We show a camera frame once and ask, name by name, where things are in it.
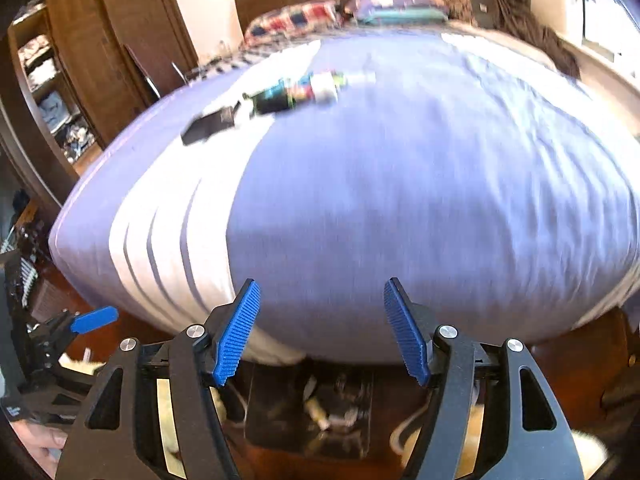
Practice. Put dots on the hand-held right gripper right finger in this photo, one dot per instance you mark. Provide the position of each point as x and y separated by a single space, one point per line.
407 332

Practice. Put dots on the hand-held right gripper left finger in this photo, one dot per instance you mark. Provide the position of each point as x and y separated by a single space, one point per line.
237 332

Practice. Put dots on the colourful small packet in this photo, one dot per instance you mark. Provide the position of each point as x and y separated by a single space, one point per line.
303 91

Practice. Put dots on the dark brown cloth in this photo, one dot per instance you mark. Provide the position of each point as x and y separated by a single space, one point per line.
540 35

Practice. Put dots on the plaid pillow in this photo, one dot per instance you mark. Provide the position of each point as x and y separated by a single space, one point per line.
295 20

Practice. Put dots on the teal snack packet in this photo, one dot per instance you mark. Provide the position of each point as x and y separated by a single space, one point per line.
281 92

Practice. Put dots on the person's left hand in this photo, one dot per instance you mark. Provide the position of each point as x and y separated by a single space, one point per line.
35 442

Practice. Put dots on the wooden wardrobe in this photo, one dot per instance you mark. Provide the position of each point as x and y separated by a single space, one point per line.
100 35

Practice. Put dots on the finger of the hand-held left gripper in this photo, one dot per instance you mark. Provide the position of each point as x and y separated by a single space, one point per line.
95 320

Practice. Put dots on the black white checked cloth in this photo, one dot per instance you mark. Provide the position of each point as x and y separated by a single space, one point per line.
220 65

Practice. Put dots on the teal folded cloth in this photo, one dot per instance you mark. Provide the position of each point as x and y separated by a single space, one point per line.
405 16

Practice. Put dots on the black flat packet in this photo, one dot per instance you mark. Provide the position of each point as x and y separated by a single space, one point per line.
205 127

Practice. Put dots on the small white tube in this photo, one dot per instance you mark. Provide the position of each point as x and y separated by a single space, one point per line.
360 78

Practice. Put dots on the black trash bin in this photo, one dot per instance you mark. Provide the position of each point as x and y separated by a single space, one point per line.
310 400

